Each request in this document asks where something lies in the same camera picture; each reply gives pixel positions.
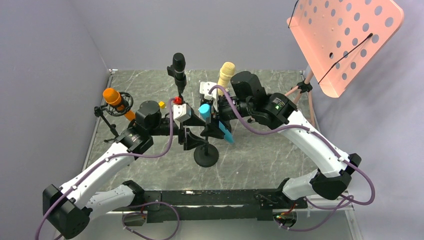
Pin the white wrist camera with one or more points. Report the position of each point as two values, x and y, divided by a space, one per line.
206 93
181 112

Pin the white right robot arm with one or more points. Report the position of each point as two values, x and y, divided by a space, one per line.
277 112

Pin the pink perforated music stand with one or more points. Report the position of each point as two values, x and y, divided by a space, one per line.
338 38

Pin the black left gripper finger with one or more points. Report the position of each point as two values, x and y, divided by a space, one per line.
192 141
194 121

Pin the orange microphone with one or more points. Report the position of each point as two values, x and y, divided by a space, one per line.
119 103

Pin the blue microphone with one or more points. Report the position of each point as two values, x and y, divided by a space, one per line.
209 114

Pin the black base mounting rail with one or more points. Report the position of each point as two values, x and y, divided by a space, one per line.
227 204

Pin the cream yellow microphone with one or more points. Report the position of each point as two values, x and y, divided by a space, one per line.
226 72

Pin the black microphone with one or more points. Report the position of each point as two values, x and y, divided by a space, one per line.
177 71

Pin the yellow cube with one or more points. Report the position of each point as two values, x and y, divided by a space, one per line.
162 105

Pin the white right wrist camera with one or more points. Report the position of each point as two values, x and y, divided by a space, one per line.
206 93

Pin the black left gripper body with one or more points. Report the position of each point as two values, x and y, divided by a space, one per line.
164 127

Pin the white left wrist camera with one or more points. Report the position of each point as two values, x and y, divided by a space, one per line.
181 112

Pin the black round-base clip stand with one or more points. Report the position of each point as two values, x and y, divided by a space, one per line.
206 155

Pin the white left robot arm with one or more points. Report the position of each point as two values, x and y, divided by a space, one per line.
71 206

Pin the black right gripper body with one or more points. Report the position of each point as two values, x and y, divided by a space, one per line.
226 111

